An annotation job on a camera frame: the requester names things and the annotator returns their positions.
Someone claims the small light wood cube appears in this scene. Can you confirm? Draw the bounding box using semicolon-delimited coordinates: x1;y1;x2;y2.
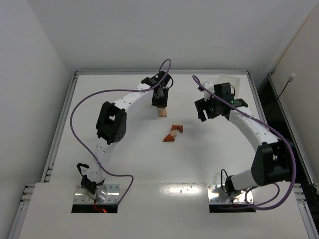
158;108;167;114

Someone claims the white perforated box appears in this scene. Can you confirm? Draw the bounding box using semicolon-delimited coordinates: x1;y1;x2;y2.
217;74;240;98

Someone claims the red-brown arch wood block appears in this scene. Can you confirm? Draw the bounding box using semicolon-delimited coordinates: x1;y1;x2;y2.
171;125;184;133

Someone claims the short light wood block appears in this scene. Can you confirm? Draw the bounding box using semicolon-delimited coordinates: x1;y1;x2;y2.
170;131;177;138

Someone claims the red-brown triangle wood block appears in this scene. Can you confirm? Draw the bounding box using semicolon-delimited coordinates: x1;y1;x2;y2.
163;134;175;142

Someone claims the engraved light wood block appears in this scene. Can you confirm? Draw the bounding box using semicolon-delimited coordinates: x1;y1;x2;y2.
158;108;164;117

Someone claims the long light wood block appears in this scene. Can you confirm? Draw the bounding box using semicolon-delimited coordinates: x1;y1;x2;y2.
162;109;167;117

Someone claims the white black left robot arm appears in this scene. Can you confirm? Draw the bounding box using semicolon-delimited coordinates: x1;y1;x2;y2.
70;71;174;198

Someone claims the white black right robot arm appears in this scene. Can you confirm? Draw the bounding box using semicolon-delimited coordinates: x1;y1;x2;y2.
195;82;297;196

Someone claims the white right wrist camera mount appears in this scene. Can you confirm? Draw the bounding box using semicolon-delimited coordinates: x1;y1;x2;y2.
198;81;214;101

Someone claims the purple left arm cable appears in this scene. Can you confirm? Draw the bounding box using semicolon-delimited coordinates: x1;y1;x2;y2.
70;58;172;207

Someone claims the black cable with white plug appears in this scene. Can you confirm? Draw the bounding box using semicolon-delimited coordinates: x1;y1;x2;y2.
270;73;296;110

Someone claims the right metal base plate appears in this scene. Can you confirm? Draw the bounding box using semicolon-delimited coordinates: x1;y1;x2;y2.
207;184;254;206

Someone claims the metal base plate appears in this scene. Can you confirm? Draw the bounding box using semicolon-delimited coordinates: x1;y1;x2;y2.
73;184;120;205
207;184;254;206

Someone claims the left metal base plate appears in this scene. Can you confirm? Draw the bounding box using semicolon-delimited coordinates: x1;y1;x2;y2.
73;184;120;205

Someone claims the red wire under table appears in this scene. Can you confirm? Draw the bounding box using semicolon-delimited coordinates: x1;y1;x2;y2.
93;202;108;214

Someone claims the aluminium table frame rail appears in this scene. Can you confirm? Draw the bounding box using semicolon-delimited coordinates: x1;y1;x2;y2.
19;70;318;239

